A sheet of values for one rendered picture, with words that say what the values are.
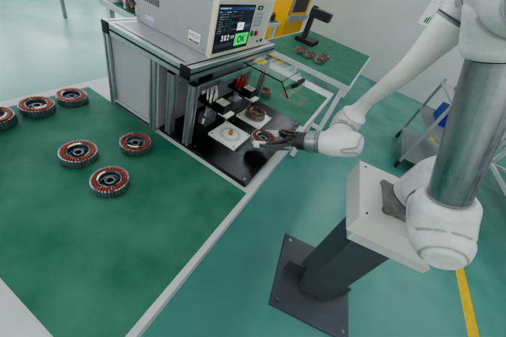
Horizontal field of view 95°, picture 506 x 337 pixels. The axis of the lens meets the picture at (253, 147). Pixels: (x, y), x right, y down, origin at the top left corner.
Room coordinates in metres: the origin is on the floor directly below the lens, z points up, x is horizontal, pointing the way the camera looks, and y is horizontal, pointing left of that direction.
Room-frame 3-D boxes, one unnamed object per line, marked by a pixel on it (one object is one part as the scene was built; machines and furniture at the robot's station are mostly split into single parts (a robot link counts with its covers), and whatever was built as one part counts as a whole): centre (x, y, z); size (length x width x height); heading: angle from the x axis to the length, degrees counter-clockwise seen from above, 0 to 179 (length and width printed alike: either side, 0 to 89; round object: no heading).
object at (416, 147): (2.76, -2.08, 0.51); 1.01 x 0.60 x 1.01; 163
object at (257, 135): (0.86, -0.03, 0.84); 0.11 x 0.11 x 0.04
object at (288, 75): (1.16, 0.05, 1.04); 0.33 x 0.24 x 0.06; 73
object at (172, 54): (1.10, 0.39, 1.09); 0.68 x 0.44 x 0.05; 163
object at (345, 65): (3.33, -0.43, 0.37); 1.85 x 1.10 x 0.75; 163
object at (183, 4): (1.11, 0.39, 1.22); 0.44 x 0.39 x 0.20; 163
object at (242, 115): (1.12, 0.05, 0.78); 0.15 x 0.15 x 0.01; 73
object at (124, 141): (0.63, 0.44, 0.77); 0.11 x 0.11 x 0.04
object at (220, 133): (0.89, 0.12, 0.78); 0.15 x 0.15 x 0.01; 73
